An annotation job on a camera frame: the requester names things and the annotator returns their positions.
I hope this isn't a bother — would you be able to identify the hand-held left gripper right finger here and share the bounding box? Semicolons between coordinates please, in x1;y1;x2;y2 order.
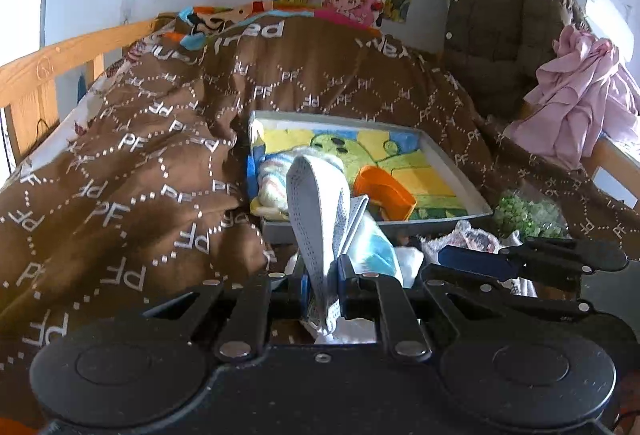
337;260;503;363

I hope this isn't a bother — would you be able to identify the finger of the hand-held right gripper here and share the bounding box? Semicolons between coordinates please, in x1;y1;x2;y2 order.
422;265;601;316
439;237;628;281

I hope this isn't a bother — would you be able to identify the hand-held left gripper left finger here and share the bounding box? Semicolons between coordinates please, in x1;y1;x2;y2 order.
142;265;308;363

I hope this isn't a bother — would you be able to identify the white cloth with blue print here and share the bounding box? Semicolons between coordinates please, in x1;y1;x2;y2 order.
350;208;407;288

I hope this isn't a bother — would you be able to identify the white face mask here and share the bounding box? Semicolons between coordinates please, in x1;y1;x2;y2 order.
285;155;371;336

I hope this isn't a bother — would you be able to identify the grey shallow box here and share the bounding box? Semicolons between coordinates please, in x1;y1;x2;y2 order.
247;110;493;243

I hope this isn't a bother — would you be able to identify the white lace cloth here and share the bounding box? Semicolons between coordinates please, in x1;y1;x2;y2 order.
420;220;501;256

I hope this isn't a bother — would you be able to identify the bag of green bits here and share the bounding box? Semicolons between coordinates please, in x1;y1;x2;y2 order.
492;188;568;241

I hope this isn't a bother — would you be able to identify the colourful painted picture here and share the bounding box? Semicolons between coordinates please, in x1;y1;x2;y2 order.
260;125;471;221

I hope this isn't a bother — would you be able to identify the orange plastic cup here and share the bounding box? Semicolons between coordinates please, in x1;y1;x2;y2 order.
352;165;418;221

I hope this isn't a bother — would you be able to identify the pastel striped knit cloth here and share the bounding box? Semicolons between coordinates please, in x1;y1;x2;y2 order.
250;150;306;221

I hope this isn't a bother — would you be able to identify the pink garment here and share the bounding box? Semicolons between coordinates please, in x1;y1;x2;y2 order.
502;25;640;171

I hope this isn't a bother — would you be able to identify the brown printed blanket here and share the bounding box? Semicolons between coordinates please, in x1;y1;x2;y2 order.
0;2;640;416

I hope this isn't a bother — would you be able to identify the brown quilted jacket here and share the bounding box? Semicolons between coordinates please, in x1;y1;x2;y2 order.
442;0;596;121

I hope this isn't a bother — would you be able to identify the colourful printed cloth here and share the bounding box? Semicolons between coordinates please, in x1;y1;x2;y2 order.
177;0;381;36

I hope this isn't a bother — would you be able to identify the orange object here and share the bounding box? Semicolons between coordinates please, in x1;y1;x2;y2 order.
0;416;38;435

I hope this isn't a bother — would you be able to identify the window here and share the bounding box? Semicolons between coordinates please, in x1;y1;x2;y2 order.
0;0;51;176

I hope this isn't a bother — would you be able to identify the white wall appliance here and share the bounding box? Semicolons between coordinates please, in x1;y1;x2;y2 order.
570;0;640;41

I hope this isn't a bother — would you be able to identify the wooden bed frame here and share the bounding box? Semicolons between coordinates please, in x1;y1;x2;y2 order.
0;18;161;166

